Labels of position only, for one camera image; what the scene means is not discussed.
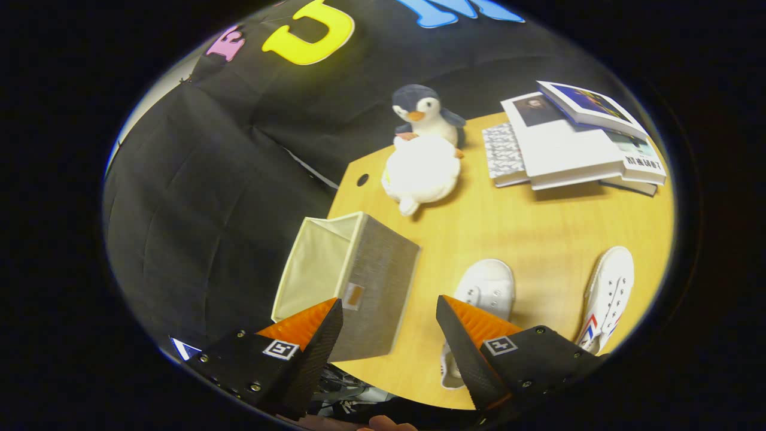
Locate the tangle of cables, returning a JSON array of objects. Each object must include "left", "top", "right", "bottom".
[{"left": 308, "top": 362, "right": 396, "bottom": 417}]

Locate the blue lit screen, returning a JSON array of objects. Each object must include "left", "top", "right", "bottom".
[{"left": 169, "top": 336, "right": 201, "bottom": 362}]

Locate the white plush toy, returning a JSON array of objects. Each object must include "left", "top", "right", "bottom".
[{"left": 381, "top": 135, "right": 462, "bottom": 217}]

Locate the blue cover book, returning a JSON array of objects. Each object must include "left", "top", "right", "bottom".
[{"left": 537, "top": 80, "right": 649, "bottom": 141}]

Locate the grey patterned book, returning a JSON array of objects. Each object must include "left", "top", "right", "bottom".
[{"left": 482, "top": 123, "right": 530, "bottom": 188}]

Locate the thin grey book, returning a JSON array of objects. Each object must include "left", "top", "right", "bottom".
[{"left": 600, "top": 177, "right": 659, "bottom": 197}]

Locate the white book with landscape photo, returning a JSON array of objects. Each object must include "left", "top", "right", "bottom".
[{"left": 604, "top": 129, "right": 668, "bottom": 185}]

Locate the white canvas shoe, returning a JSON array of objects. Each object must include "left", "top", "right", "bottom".
[
  {"left": 440, "top": 259, "right": 516, "bottom": 390},
  {"left": 576, "top": 246, "right": 635, "bottom": 355}
]

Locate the white book with portrait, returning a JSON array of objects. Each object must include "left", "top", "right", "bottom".
[{"left": 500, "top": 92, "right": 626, "bottom": 191}]

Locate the grey fabric storage box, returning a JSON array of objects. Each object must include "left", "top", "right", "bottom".
[{"left": 270, "top": 211, "right": 421, "bottom": 363}]

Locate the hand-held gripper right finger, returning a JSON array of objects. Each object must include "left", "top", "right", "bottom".
[{"left": 436, "top": 295, "right": 608, "bottom": 414}]

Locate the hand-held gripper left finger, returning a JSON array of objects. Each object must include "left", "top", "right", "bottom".
[{"left": 186, "top": 298, "right": 345, "bottom": 420}]

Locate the penguin plush toy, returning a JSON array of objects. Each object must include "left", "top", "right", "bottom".
[{"left": 392, "top": 84, "right": 467, "bottom": 150}]

